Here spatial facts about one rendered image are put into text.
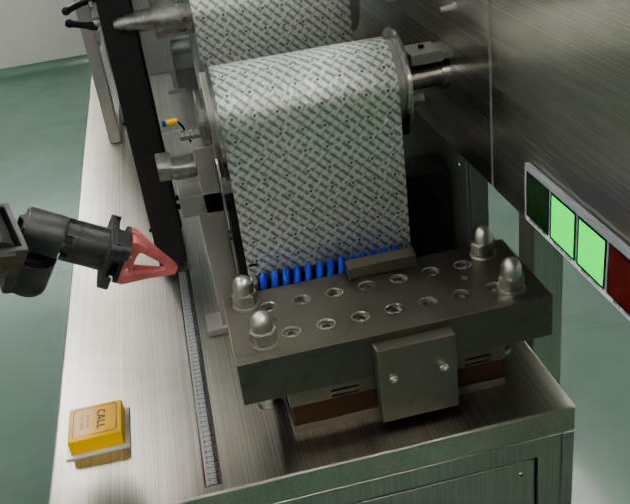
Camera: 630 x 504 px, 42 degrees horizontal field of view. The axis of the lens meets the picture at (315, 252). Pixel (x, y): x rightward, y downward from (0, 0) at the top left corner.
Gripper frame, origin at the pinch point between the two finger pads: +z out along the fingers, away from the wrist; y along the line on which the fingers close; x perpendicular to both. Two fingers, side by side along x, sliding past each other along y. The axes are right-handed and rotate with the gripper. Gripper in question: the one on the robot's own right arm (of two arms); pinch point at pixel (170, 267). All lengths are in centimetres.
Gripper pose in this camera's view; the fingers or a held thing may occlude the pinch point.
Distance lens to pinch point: 114.5
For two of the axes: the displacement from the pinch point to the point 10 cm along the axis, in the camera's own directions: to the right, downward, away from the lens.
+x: 4.0, -8.5, -3.4
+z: 8.9, 2.7, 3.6
